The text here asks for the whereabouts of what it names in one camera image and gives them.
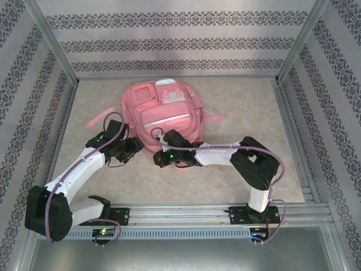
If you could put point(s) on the pink backpack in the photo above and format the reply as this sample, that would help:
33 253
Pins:
163 113

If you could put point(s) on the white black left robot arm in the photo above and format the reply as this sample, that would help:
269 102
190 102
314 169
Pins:
81 169

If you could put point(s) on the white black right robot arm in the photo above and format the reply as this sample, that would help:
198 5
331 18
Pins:
217 156

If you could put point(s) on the left controller board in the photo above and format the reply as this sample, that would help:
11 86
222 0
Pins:
104 233

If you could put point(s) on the controller board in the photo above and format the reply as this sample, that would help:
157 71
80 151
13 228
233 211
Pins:
104 233
258 234

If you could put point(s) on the grey metal shelf panel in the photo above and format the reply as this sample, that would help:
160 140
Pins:
180 257

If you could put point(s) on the right controller board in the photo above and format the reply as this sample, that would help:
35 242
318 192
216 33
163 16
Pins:
258 234

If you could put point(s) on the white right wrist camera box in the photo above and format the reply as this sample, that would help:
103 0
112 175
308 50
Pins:
162 139

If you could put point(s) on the aluminium mounting rail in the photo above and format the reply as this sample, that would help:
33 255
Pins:
175 214

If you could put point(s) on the aluminium table side rail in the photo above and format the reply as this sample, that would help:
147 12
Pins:
58 141
290 127

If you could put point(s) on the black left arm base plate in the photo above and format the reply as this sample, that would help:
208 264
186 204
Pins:
122 216

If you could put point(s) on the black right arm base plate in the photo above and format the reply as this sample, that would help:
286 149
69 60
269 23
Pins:
237 216

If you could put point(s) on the aluminium table back rail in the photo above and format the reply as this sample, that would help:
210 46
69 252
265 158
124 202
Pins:
262 77

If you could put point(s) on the aluminium frame post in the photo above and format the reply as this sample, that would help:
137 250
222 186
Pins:
303 36
50 36

